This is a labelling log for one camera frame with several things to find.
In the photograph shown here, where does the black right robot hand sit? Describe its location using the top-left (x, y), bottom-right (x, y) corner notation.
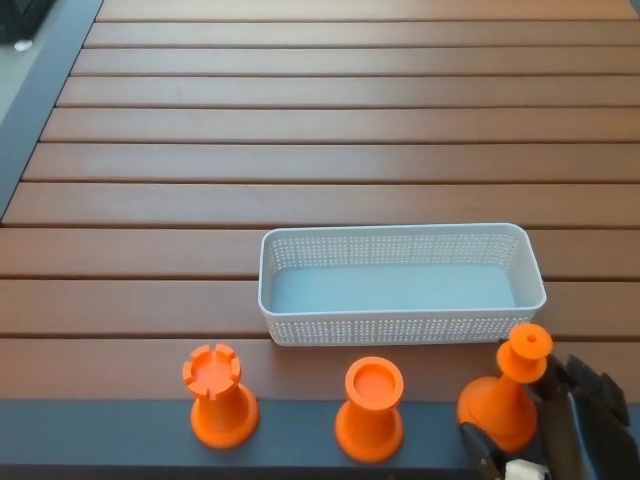
top-left (458, 352), bottom-right (640, 480)

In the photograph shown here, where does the orange tall spool-topped chess piece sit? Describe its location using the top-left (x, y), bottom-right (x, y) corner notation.
top-left (455, 322), bottom-right (554, 454)

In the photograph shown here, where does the white perforated plastic basket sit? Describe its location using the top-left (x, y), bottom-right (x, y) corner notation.
top-left (257, 222), bottom-right (548, 348)

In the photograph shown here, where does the orange cup-topped chess piece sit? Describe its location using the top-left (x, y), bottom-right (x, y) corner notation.
top-left (334, 356), bottom-right (405, 463)

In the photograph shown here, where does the orange rook chess piece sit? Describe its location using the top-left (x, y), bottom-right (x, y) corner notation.
top-left (181, 343), bottom-right (260, 450)

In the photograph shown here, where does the black furniture piece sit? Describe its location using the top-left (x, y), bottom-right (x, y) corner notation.
top-left (0, 0), bottom-right (54, 46)

